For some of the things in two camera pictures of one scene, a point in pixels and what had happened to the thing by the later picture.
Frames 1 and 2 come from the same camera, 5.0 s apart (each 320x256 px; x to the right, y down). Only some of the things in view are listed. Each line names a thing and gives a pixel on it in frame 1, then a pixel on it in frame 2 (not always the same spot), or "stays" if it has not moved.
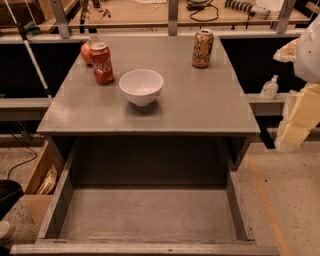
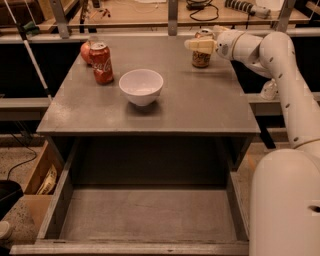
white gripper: (309, 56) -> (226, 44)
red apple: (85, 51) stays
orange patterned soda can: (203, 48) stays
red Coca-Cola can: (102, 63) stays
